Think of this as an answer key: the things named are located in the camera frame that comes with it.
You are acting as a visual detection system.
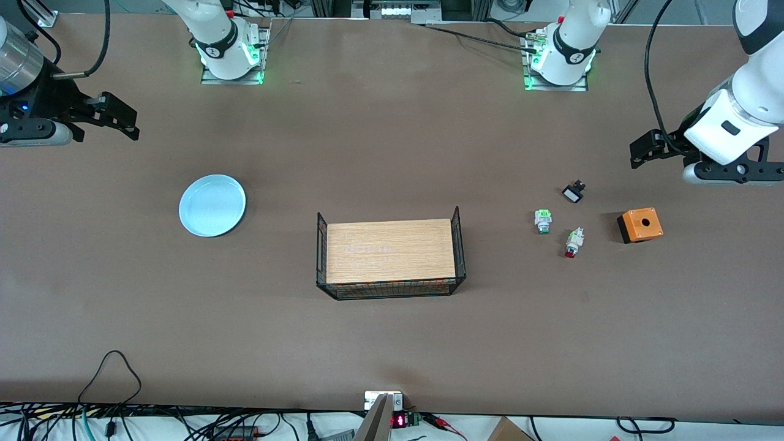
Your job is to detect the light blue round plate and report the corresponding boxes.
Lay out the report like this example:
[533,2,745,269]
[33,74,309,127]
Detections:
[178,174,247,238]

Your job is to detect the short aluminium profile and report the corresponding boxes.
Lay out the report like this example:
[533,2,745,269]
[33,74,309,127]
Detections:
[17,0,59,29]

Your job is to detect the brown cardboard box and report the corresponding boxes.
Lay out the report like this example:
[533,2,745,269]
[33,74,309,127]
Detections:
[486,416,535,441]

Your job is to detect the black power adapter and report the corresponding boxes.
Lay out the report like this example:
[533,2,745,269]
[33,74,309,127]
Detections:
[208,425,261,441]

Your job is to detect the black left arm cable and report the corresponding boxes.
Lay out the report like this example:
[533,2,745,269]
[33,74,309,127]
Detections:
[643,0,694,157]

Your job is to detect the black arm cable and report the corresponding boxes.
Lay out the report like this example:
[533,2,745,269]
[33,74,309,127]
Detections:
[643,0,694,157]
[17,0,112,79]

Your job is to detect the orange button enclosure box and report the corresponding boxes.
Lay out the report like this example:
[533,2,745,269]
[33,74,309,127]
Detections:
[616,207,665,245]

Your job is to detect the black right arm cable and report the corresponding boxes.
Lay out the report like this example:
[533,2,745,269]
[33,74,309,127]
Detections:
[17,0,112,79]

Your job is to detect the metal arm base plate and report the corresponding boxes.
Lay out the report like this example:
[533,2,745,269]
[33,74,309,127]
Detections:
[200,26,271,86]
[521,31,590,93]

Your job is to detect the thin black cable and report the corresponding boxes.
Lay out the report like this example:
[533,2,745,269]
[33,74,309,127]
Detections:
[421,18,541,55]

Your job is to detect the black looped cable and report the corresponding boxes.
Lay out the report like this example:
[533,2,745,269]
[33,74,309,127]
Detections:
[77,350,143,406]

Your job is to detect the black flat loop cable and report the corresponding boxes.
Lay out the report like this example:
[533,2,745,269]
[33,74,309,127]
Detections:
[615,416,678,435]

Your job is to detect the wire basket with wooden board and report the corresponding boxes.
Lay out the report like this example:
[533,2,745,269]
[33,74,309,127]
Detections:
[315,206,467,301]

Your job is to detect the red wires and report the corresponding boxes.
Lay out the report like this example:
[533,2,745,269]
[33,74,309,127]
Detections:
[426,412,469,440]

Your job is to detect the small metal bracket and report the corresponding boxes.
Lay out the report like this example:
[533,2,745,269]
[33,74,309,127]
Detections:
[364,390,404,412]

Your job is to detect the grey metal post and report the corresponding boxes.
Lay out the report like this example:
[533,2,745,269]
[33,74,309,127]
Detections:
[353,394,393,441]

